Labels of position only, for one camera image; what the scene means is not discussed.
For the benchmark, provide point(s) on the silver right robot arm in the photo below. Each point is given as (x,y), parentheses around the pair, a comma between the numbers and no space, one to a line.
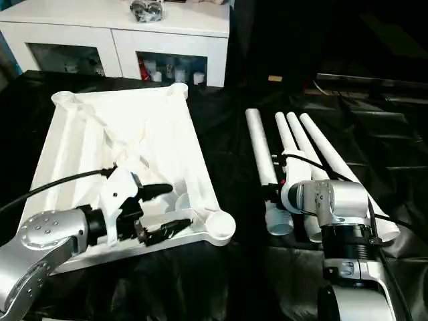
(341,207)

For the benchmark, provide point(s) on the white glass-door cabinet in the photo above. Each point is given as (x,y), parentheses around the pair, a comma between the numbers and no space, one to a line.
(100,36)

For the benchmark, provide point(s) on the red bottle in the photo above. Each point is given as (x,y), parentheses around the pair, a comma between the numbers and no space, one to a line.
(142,68)

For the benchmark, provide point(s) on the small tan label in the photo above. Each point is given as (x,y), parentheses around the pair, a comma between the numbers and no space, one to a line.
(275,79)

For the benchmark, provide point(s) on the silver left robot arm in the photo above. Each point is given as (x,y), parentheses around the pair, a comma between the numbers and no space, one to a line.
(40,240)

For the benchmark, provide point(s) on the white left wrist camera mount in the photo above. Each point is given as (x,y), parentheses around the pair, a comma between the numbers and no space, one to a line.
(117,187)

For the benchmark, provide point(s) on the small white jar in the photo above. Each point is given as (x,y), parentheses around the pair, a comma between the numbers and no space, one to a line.
(199,78)
(180,75)
(157,76)

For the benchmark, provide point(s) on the dark low shelf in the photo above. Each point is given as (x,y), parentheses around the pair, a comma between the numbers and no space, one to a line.
(374,85)

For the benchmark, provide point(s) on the black work mat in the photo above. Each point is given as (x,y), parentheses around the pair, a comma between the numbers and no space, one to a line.
(227,133)

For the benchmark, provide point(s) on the white plastic table top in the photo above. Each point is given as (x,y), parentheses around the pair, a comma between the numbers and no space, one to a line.
(83,143)

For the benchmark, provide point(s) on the white plastic table leg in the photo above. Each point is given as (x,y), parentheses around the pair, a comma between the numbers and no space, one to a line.
(261,150)
(301,140)
(327,147)
(284,133)

